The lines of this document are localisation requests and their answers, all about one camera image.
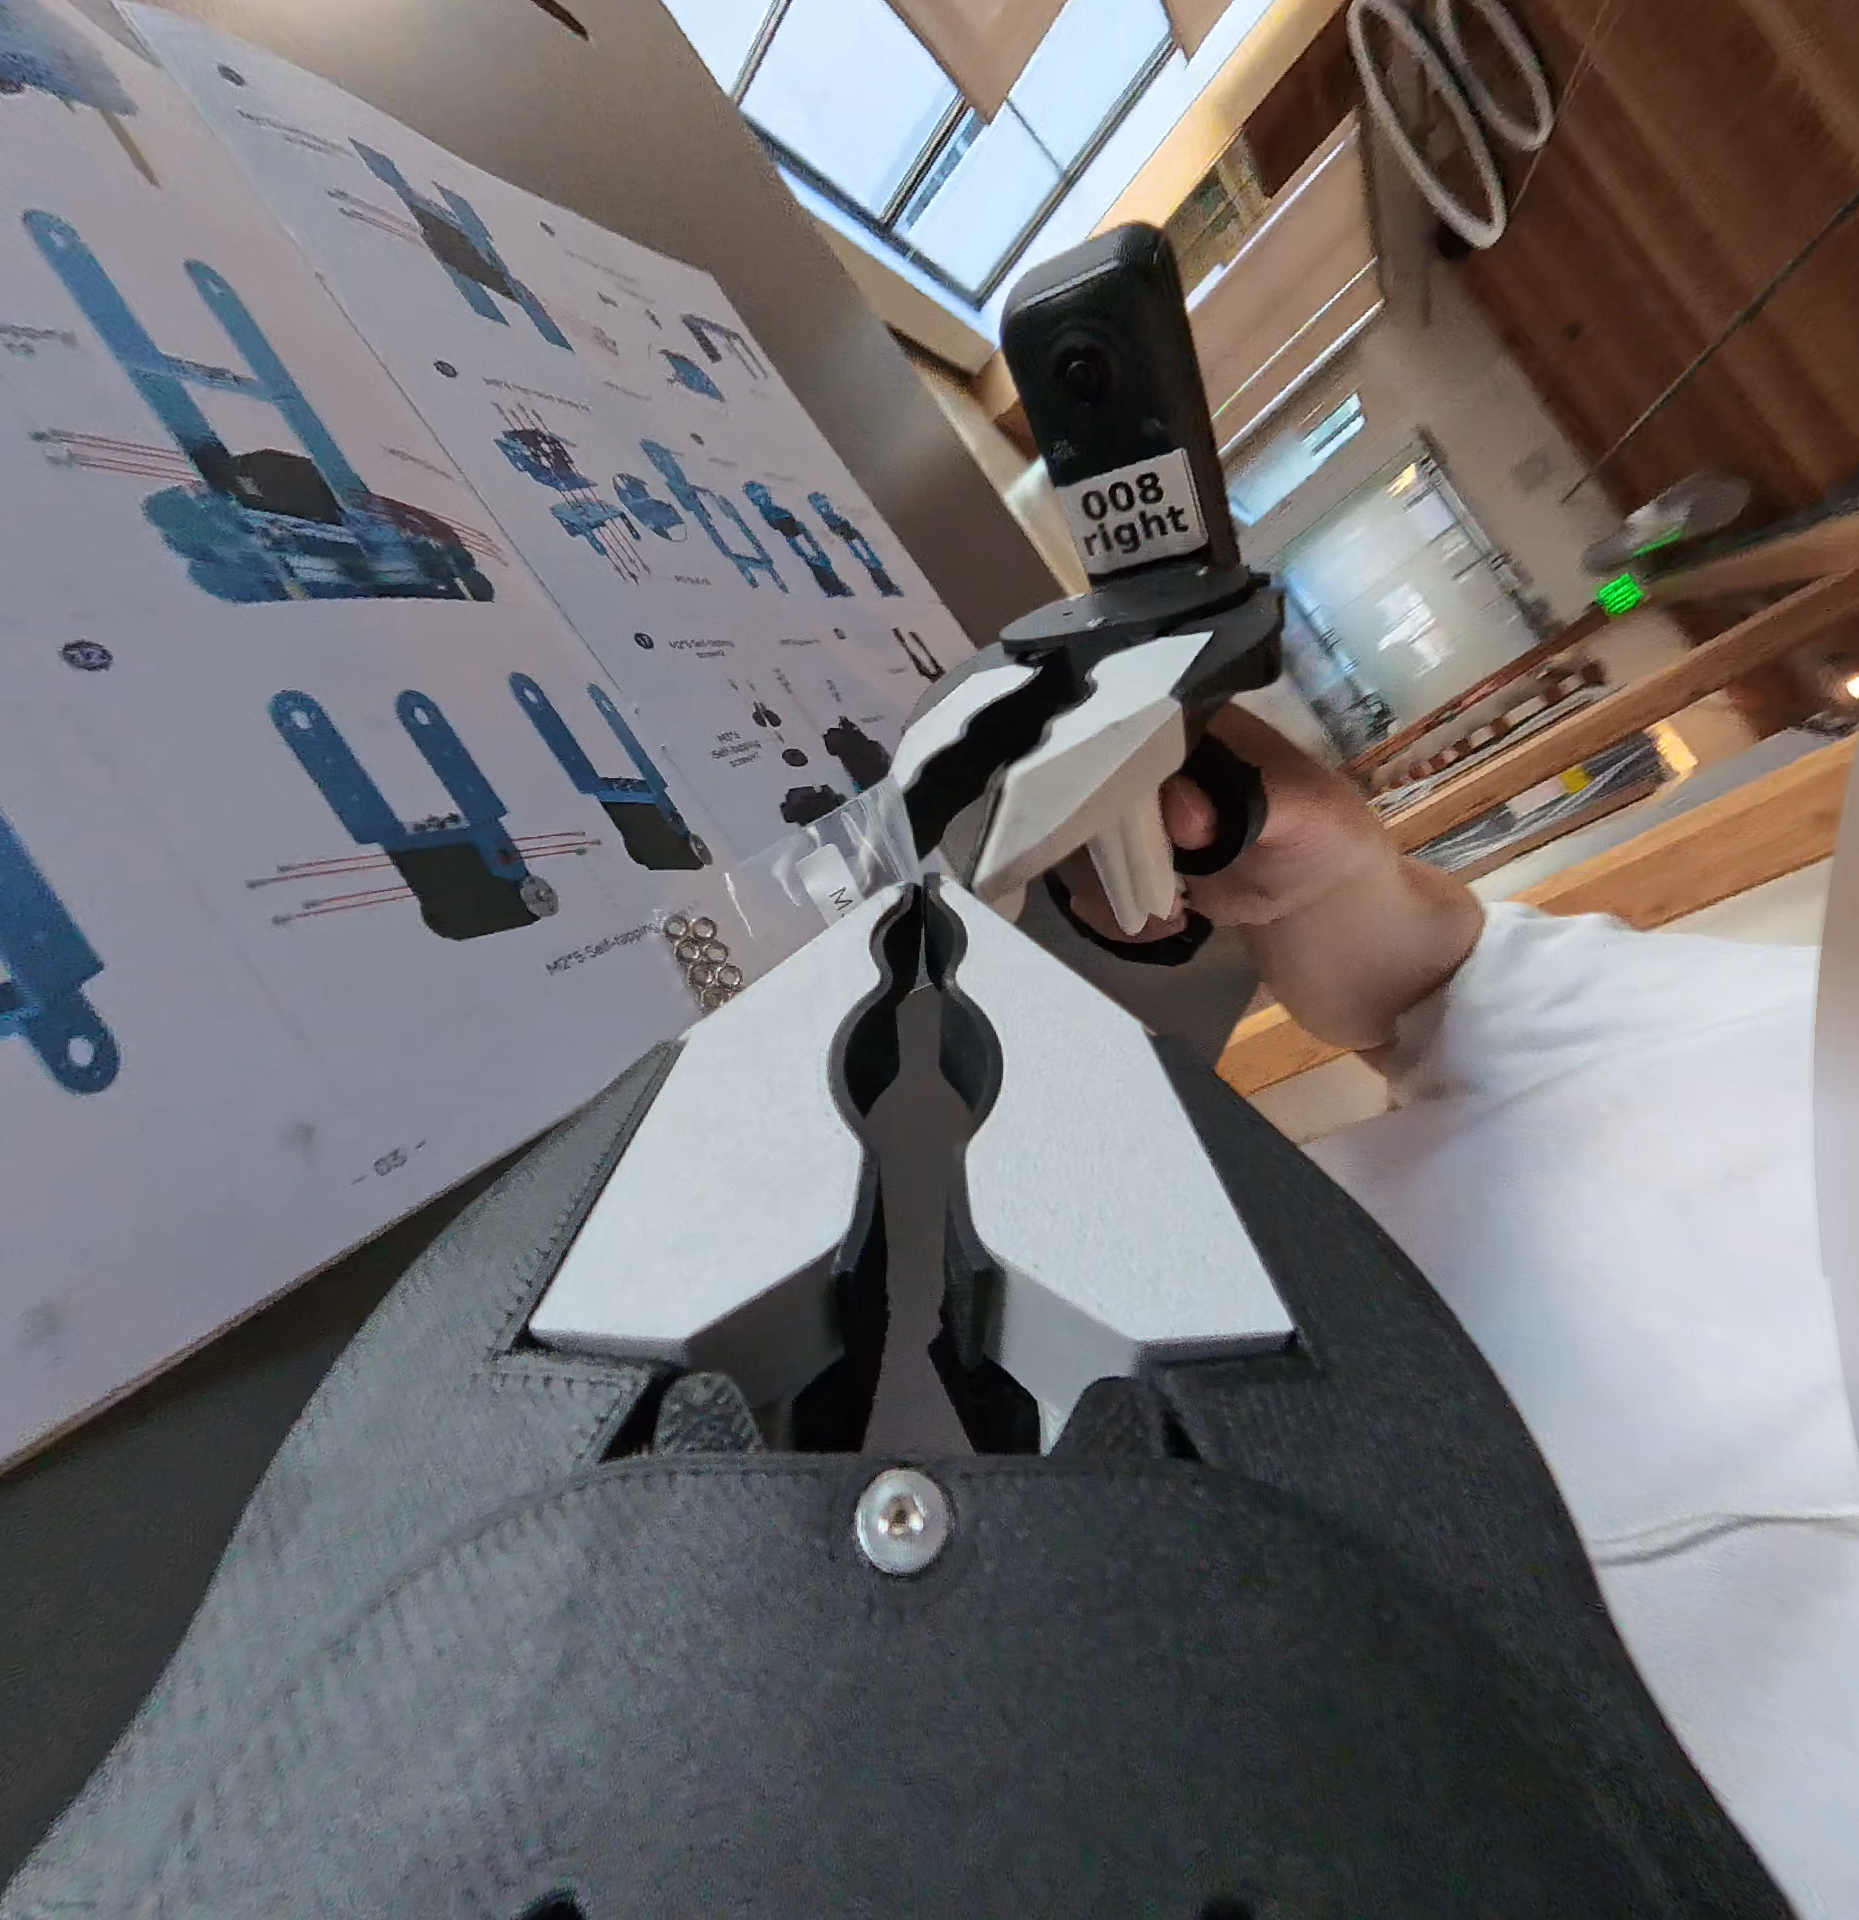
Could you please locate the printed assembly instruction booklet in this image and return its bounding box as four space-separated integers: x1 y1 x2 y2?
0 0 977 1491

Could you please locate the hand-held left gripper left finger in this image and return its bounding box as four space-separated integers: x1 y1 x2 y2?
526 885 931 1448

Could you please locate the small white ring lamp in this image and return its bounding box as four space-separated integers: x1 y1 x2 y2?
1431 0 1558 152

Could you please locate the large white ring lamp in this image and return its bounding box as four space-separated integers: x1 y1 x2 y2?
1346 0 1513 250

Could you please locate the white framed skylight window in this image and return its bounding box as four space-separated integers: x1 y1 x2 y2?
665 0 1279 312

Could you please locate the thin dark rod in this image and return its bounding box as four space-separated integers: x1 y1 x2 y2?
1558 193 1859 499

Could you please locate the person's right forearm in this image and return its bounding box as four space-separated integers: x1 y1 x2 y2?
1261 863 1859 1920

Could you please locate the wooden railing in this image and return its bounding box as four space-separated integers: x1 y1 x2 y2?
1349 547 1859 850

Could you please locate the pile of small metal nuts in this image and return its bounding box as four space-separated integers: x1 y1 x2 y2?
661 909 748 1011

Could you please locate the person's right hand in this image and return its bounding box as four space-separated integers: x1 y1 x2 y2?
1167 700 1474 994

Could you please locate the glass office partition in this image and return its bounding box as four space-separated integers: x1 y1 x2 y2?
1227 435 1549 751

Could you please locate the grey round ceiling fixture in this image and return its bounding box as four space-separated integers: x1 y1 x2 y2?
1579 471 1760 574

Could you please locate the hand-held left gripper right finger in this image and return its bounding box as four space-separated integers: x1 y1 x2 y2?
922 875 1298 1452

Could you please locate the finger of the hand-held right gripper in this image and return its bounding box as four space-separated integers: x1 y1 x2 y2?
882 657 1099 869
967 629 1220 905

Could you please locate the clear plastic zip bag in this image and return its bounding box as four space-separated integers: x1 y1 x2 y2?
660 788 943 1015

